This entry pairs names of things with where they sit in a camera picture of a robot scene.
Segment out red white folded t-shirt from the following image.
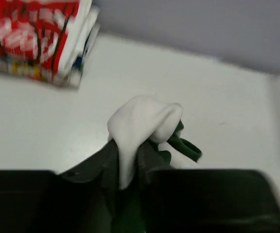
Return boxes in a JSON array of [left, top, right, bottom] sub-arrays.
[[0, 0, 100, 77]]

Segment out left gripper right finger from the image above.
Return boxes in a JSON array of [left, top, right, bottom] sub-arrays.
[[137, 142, 174, 233]]

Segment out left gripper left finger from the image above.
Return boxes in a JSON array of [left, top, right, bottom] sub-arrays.
[[59, 140, 119, 233]]

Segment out cartoon print folded t-shirt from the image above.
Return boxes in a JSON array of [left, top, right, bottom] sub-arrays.
[[0, 23, 100, 89]]

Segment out white green raglan t-shirt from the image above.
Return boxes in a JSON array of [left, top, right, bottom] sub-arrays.
[[107, 95, 202, 189]]

